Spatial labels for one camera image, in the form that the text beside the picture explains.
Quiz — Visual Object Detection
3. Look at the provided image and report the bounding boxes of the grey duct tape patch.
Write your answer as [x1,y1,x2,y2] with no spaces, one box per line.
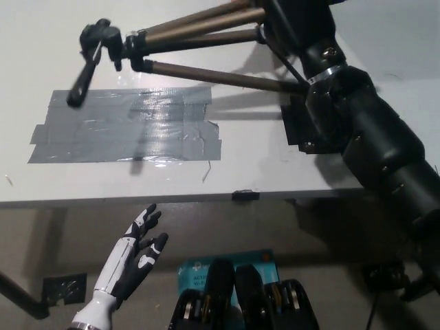
[26,86,223,164]

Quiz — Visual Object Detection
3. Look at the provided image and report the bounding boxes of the black tape patch on floor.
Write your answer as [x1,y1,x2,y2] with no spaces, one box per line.
[41,273,88,306]

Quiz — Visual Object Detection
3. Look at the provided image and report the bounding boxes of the black robot torso blocks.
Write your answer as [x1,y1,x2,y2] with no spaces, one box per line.
[170,257,319,330]

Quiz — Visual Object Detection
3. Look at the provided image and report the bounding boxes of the bronze and black camera tripod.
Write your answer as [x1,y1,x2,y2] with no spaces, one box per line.
[66,0,311,108]

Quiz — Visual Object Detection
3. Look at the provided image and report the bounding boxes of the teal router box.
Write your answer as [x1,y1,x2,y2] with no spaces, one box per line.
[177,250,279,309]

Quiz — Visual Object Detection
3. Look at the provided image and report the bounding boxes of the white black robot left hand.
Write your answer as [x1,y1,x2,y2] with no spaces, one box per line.
[72,203,170,327]

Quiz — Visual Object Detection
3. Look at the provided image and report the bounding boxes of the black tape patch on table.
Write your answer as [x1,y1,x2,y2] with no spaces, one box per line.
[280,95,312,147]

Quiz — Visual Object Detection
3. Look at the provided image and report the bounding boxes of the thin black cable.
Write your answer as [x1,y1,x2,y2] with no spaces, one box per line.
[365,294,379,330]

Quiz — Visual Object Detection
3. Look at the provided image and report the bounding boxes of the black equipment base on floor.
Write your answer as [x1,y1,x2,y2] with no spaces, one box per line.
[360,263,440,303]

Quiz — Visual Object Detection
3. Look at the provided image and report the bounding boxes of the black metal table leg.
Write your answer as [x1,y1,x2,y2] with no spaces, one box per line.
[0,270,50,319]

